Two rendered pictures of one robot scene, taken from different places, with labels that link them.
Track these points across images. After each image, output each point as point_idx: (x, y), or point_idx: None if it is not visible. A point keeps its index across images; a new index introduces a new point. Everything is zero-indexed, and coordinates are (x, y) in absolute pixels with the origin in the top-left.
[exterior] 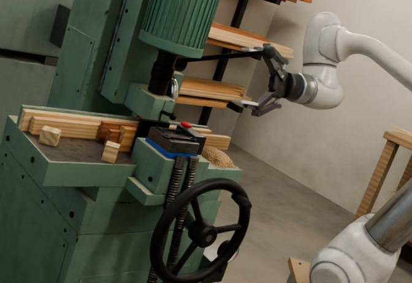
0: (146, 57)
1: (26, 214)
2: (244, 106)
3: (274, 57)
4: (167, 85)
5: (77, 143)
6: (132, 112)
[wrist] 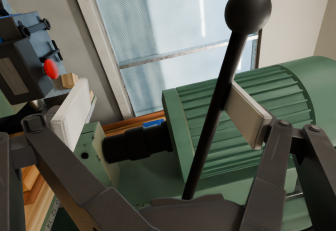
0: (153, 169)
1: None
2: None
3: (316, 202)
4: (118, 143)
5: (57, 94)
6: None
